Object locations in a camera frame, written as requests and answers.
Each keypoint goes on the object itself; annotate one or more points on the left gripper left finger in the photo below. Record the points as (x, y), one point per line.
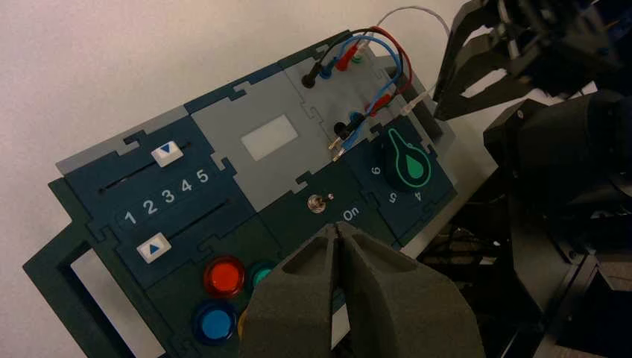
(291, 306)

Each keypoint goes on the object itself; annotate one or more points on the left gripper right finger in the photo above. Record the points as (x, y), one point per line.
(400, 306)

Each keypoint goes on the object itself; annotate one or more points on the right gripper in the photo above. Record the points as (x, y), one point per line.
(558, 44)

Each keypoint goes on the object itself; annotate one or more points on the green push button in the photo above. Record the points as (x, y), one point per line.
(260, 276)

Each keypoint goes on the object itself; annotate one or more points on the yellow push button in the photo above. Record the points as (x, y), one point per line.
(241, 323)

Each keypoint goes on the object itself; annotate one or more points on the red push button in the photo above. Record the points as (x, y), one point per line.
(224, 276)

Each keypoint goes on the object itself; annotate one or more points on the blue push button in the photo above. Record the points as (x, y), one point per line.
(216, 322)

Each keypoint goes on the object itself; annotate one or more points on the dark teal grey task box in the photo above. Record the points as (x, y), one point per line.
(296, 217)

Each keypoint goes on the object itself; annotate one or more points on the dark rotary knob green drop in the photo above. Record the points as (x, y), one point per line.
(410, 168)

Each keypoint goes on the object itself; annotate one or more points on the green banana socket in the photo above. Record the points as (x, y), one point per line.
(356, 60)

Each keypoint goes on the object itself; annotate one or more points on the blue banana socket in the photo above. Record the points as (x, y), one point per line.
(353, 117)

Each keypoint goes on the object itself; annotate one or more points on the white slider knob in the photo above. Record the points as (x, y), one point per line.
(154, 248)
(167, 154)

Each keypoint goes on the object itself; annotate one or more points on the white display window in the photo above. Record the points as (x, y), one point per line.
(269, 138)

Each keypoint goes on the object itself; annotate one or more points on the metal toggle switch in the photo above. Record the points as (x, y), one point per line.
(316, 203)

